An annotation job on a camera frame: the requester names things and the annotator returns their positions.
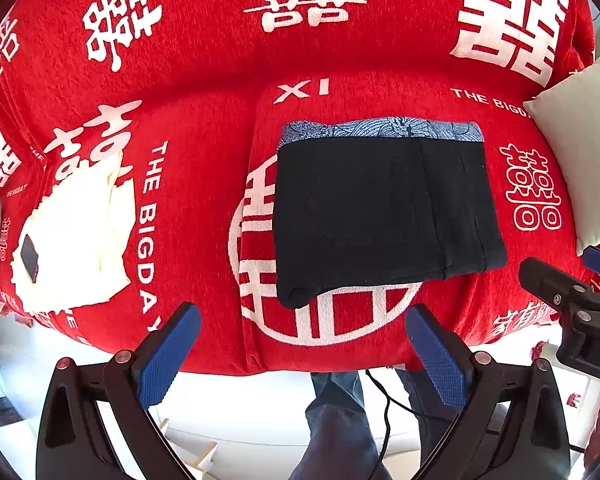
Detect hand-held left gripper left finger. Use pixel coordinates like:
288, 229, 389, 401
35, 301, 203, 480

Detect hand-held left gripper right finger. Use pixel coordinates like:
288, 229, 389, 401
405, 304, 573, 480

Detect black pants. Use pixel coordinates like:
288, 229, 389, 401
271, 116, 508, 310

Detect person's right leg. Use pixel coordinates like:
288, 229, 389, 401
395, 367, 463, 461

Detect person's leg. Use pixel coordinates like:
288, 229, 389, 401
285, 371, 393, 480
395, 367, 463, 461

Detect person's left leg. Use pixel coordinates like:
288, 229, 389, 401
285, 371, 393, 480

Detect white cloth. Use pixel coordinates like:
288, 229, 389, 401
10, 157, 141, 313

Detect black phone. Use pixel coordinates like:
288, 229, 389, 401
20, 234, 42, 282

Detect red printed blanket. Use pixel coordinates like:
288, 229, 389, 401
0, 0, 600, 378

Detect black cable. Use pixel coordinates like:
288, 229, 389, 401
364, 369, 461, 480

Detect white wooden frame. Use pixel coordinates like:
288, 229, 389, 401
157, 417, 218, 471

